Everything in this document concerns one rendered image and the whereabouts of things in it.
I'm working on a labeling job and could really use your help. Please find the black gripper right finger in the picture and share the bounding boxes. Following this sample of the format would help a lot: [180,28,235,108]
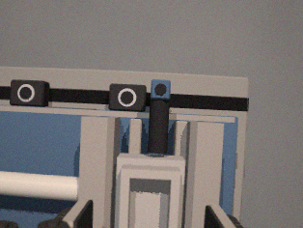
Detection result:
[204,205,243,228]

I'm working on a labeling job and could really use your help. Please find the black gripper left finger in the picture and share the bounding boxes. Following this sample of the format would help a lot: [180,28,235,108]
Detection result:
[0,199,94,228]

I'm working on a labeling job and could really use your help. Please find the white rectangular block with pocket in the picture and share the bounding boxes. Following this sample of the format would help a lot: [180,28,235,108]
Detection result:
[114,153,185,228]

